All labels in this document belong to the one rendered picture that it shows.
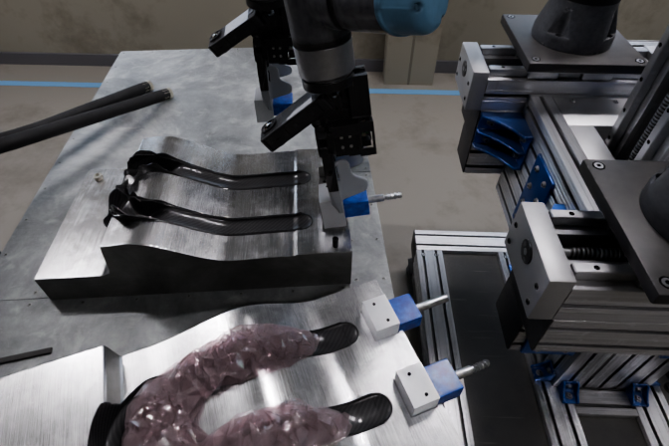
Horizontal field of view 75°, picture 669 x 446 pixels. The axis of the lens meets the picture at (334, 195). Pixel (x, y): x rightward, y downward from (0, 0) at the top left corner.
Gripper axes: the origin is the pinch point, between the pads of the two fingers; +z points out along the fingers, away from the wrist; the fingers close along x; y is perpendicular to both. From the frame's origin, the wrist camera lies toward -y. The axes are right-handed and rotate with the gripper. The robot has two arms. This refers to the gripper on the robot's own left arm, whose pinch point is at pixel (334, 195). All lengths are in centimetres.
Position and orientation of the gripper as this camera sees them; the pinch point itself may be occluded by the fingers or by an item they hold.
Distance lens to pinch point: 69.8
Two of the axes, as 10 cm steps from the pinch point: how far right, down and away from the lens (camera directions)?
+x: -0.5, -6.0, 8.0
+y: 9.9, -1.5, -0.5
